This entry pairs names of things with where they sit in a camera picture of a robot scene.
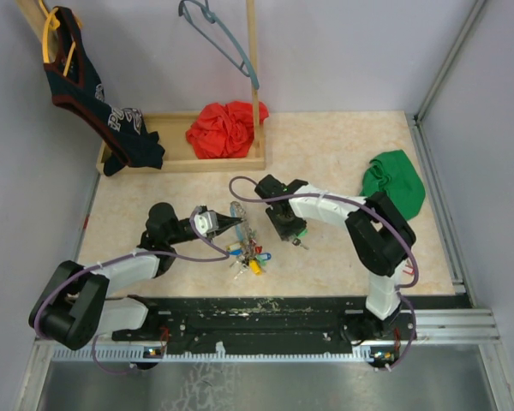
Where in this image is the green tagged key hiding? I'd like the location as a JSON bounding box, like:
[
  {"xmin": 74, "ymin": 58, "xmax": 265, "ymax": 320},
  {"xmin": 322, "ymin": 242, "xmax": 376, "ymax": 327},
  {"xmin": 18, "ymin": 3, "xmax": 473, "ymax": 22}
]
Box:
[{"xmin": 290, "ymin": 229, "xmax": 309, "ymax": 250}]

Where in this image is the large metal keyring with keys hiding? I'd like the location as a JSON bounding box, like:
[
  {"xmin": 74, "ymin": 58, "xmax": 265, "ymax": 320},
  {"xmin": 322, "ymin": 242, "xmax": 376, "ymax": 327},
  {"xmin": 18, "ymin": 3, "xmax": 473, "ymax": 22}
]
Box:
[{"xmin": 227, "ymin": 201, "xmax": 272, "ymax": 280}]

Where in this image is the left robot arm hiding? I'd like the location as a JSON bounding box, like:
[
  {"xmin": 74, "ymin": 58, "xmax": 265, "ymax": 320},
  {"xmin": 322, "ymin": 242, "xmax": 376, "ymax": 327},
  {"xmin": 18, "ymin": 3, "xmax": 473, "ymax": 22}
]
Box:
[{"xmin": 28, "ymin": 202, "xmax": 243, "ymax": 350}]

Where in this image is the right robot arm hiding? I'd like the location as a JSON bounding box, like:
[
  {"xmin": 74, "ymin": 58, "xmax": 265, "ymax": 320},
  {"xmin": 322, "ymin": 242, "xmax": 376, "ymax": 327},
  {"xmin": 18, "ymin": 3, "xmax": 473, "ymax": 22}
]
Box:
[{"xmin": 254, "ymin": 175, "xmax": 416, "ymax": 339}]

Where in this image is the wooden rack tray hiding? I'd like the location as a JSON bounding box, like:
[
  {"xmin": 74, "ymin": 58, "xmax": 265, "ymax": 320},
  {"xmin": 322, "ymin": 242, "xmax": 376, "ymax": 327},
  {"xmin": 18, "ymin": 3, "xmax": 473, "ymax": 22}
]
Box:
[{"xmin": 15, "ymin": 1, "xmax": 266, "ymax": 175}]

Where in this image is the red cloth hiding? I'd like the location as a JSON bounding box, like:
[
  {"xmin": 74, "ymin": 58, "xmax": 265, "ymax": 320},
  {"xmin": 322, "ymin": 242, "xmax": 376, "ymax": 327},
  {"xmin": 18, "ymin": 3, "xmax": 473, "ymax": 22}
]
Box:
[{"xmin": 185, "ymin": 101, "xmax": 254, "ymax": 159}]

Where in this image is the green cloth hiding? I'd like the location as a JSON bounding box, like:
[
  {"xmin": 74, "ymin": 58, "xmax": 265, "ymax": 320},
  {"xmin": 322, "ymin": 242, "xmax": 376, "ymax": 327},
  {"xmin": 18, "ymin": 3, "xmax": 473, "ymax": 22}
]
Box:
[{"xmin": 360, "ymin": 150, "xmax": 426, "ymax": 220}]

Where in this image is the red tagged key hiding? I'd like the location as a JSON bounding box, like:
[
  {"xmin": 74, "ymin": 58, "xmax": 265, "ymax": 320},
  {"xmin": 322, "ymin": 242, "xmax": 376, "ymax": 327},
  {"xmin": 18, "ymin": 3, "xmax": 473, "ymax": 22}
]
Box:
[{"xmin": 403, "ymin": 265, "xmax": 415, "ymax": 275}]

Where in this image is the navy tank top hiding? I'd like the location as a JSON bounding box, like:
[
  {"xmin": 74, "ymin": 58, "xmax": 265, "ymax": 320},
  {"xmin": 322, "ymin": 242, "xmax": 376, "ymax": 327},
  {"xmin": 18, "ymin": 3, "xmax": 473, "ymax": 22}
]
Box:
[{"xmin": 42, "ymin": 6, "xmax": 165, "ymax": 176}]

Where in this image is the grey-blue clothes hanger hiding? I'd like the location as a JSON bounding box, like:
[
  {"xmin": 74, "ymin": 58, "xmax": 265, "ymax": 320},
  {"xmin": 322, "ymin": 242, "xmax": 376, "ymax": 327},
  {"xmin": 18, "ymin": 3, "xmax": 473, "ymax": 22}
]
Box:
[{"xmin": 177, "ymin": 0, "xmax": 260, "ymax": 90}]

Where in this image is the yellow clothes hanger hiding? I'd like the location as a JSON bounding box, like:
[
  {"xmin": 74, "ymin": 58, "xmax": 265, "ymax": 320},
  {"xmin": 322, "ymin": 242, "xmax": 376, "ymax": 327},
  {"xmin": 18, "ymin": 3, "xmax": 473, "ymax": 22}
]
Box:
[{"xmin": 37, "ymin": 0, "xmax": 76, "ymax": 77}]

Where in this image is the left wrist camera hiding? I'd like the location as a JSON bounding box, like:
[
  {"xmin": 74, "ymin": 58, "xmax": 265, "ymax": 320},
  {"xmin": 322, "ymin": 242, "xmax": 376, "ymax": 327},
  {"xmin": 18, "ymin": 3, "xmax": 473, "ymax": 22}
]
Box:
[{"xmin": 193, "ymin": 206, "xmax": 218, "ymax": 238}]

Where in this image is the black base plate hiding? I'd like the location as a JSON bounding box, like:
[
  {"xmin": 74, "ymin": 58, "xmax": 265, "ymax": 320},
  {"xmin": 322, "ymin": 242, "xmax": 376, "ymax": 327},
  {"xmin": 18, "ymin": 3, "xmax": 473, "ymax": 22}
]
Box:
[{"xmin": 112, "ymin": 296, "xmax": 397, "ymax": 355}]

